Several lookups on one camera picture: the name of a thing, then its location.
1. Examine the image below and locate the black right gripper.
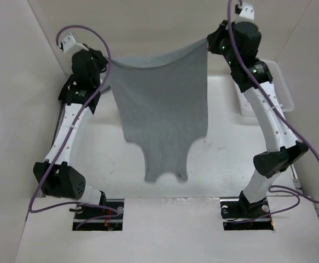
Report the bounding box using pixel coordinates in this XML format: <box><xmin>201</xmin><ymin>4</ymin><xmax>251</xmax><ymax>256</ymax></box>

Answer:
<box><xmin>208</xmin><ymin>19</ymin><xmax>240</xmax><ymax>68</ymax></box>

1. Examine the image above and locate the grey tank top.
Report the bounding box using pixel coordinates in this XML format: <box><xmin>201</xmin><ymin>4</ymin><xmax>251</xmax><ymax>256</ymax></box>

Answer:
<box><xmin>108</xmin><ymin>39</ymin><xmax>208</xmax><ymax>183</ymax></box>

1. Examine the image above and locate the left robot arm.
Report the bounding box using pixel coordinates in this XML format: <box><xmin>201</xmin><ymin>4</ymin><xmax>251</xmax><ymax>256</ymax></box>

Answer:
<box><xmin>33</xmin><ymin>46</ymin><xmax>108</xmax><ymax>219</ymax></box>

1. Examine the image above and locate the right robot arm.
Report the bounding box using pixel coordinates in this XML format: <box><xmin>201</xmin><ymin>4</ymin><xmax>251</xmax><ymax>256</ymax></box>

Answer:
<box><xmin>207</xmin><ymin>20</ymin><xmax>309</xmax><ymax>217</ymax></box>

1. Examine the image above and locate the folded black tank top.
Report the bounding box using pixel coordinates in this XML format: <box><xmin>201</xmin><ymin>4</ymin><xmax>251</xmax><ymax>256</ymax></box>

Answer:
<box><xmin>58</xmin><ymin>80</ymin><xmax>74</xmax><ymax>104</ymax></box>

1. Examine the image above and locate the white plastic basket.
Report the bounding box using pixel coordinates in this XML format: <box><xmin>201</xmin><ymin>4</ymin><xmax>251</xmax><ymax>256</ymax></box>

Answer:
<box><xmin>234</xmin><ymin>60</ymin><xmax>294</xmax><ymax>117</ymax></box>

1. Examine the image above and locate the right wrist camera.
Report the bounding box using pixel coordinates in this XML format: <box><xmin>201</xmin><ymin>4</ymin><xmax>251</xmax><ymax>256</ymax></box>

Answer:
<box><xmin>235</xmin><ymin>1</ymin><xmax>255</xmax><ymax>21</ymax></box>

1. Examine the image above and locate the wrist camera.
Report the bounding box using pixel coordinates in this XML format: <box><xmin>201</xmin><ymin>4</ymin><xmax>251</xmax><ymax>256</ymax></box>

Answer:
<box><xmin>58</xmin><ymin>32</ymin><xmax>89</xmax><ymax>55</ymax></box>
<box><xmin>235</xmin><ymin>1</ymin><xmax>255</xmax><ymax>21</ymax></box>

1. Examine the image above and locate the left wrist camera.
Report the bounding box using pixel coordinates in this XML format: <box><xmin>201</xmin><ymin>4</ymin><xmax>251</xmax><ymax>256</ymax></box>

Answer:
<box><xmin>58</xmin><ymin>32</ymin><xmax>89</xmax><ymax>55</ymax></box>

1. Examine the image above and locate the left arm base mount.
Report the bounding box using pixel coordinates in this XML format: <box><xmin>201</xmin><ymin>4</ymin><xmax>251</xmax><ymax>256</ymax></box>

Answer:
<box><xmin>70</xmin><ymin>199</ymin><xmax>125</xmax><ymax>231</ymax></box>

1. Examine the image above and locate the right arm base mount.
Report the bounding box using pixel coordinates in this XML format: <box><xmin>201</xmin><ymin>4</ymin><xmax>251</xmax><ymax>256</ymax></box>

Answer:
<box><xmin>220</xmin><ymin>198</ymin><xmax>274</xmax><ymax>231</ymax></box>

